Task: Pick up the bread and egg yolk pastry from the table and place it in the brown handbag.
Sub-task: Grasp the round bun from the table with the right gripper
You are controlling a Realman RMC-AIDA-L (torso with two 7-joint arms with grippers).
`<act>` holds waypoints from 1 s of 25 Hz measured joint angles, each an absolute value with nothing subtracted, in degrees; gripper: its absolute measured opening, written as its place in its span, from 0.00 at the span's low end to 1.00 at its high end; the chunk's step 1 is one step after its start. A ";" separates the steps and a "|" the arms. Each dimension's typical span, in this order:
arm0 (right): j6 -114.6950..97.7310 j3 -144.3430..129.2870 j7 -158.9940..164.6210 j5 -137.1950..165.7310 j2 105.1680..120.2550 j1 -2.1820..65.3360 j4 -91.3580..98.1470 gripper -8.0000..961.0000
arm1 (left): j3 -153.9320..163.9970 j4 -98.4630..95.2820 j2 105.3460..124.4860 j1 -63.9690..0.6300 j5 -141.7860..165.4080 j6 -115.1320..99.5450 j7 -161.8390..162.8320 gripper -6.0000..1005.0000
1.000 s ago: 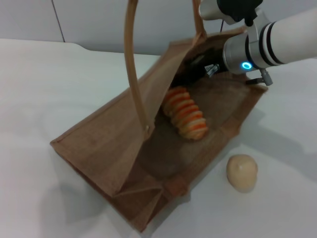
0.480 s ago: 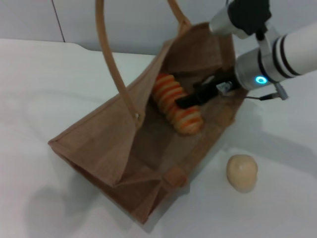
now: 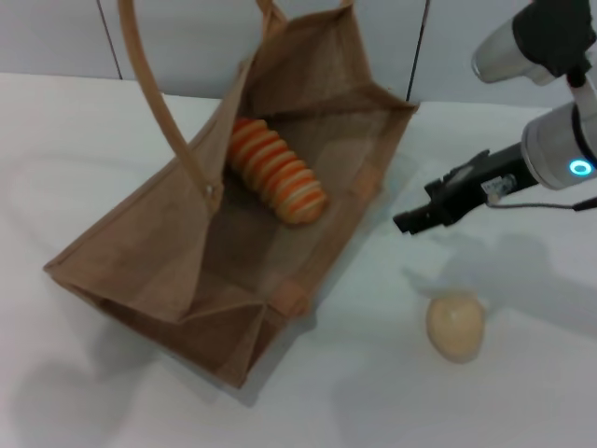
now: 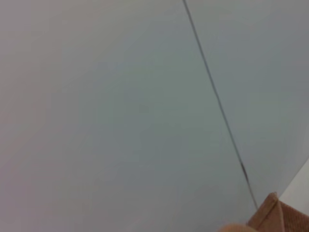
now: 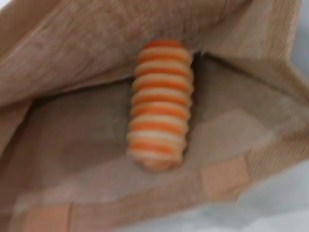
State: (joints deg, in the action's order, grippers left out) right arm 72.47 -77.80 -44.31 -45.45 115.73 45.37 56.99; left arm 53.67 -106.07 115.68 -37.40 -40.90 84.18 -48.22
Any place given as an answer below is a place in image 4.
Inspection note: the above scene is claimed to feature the brown jute handbag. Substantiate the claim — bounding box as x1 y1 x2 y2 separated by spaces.
218 191 309 232

